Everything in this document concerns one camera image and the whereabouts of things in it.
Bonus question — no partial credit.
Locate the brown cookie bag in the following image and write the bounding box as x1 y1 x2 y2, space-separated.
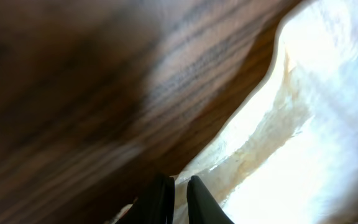
110 0 358 224

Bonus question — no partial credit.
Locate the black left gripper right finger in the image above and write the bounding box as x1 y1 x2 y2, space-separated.
186 175 234 224

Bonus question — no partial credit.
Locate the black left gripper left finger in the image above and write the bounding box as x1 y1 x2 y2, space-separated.
116 174 175 224

